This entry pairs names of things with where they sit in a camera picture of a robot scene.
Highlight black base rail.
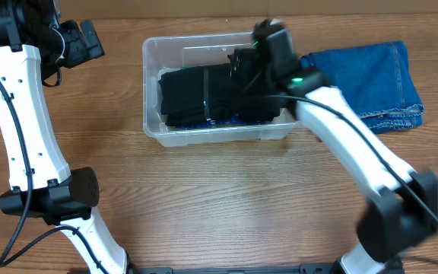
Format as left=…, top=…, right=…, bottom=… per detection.
left=127, top=262, right=344, bottom=274

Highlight black cloth bundle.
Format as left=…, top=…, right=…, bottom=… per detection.
left=159, top=64, right=243, bottom=127

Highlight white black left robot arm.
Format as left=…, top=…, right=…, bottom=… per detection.
left=0, top=0, right=135, bottom=273

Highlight blue green sequin fabric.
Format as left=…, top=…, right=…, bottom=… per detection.
left=177, top=115, right=248, bottom=129

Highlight clear plastic storage bin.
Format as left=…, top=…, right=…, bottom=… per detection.
left=142, top=32, right=300, bottom=148

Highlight blue denim jeans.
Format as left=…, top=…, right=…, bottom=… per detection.
left=300, top=41, right=424, bottom=134

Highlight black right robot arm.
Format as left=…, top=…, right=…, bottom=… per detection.
left=252, top=20, right=438, bottom=273

